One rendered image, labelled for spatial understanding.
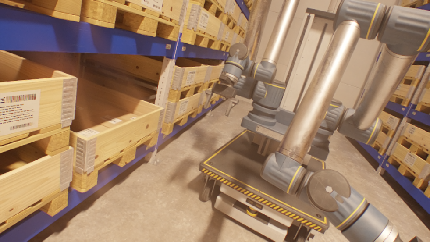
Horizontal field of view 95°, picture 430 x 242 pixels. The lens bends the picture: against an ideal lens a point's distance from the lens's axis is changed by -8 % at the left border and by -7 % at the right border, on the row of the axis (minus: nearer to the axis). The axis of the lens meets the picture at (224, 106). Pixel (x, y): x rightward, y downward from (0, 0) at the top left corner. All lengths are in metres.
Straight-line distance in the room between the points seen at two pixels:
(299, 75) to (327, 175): 1.50
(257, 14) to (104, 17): 1.03
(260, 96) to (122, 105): 1.21
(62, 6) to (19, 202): 0.77
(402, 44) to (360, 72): 5.13
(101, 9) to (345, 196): 1.12
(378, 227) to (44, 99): 1.11
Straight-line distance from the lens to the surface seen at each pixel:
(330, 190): 0.62
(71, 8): 1.02
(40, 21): 1.01
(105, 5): 1.13
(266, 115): 1.74
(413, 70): 4.57
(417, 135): 3.90
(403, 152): 4.00
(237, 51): 1.21
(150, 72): 2.14
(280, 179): 0.80
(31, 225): 1.41
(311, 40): 2.06
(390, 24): 1.04
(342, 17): 1.05
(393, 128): 4.40
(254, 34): 1.69
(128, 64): 2.28
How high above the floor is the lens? 1.23
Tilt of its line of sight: 15 degrees down
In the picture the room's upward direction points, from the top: 16 degrees clockwise
